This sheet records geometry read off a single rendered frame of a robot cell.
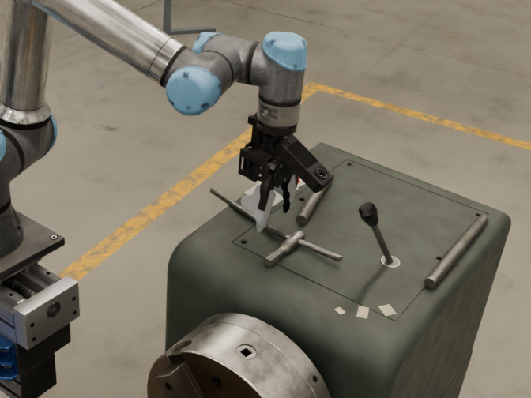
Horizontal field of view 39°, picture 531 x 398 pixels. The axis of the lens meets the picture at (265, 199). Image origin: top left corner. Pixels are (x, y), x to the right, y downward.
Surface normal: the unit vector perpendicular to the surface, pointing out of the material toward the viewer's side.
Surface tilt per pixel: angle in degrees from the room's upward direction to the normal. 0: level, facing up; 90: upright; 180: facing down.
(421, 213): 0
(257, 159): 90
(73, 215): 0
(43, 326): 90
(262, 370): 19
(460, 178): 0
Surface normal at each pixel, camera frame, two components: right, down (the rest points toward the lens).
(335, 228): 0.09, -0.85
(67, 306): 0.81, 0.37
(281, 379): 0.50, -0.54
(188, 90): -0.31, 0.48
